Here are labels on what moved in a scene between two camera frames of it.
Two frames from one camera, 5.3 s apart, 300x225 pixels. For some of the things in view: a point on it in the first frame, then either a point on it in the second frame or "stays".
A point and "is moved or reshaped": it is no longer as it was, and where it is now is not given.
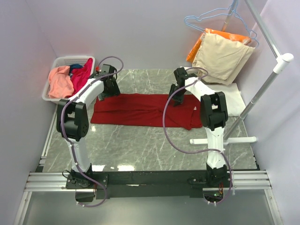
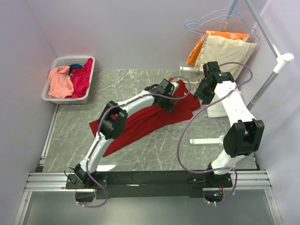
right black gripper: [177, 100] → [198, 93]
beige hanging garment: [224, 58] stays
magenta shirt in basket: [79, 78] stays
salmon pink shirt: [60, 85] stays
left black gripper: [115, 91] → [168, 106]
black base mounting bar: [120, 185] stays
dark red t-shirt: [142, 109] is moved or reshaped
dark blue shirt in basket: [74, 66] stays
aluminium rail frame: [243, 180] stays
